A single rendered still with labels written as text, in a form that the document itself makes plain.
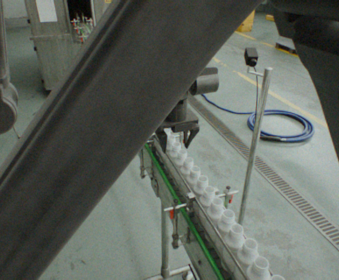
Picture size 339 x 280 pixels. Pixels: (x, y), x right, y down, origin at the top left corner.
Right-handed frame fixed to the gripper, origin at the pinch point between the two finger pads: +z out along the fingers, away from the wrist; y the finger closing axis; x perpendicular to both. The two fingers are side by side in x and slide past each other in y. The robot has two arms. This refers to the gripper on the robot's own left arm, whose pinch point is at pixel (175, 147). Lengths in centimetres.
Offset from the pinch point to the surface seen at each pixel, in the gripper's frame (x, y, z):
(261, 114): -46, -63, 24
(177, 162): -28.2, -12.5, 27.8
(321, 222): -56, -149, 141
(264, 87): -46, -63, 10
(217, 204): -0.5, -15.5, 26.2
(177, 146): -33.5, -14.3, 23.9
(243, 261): 19.5, -12.5, 27.9
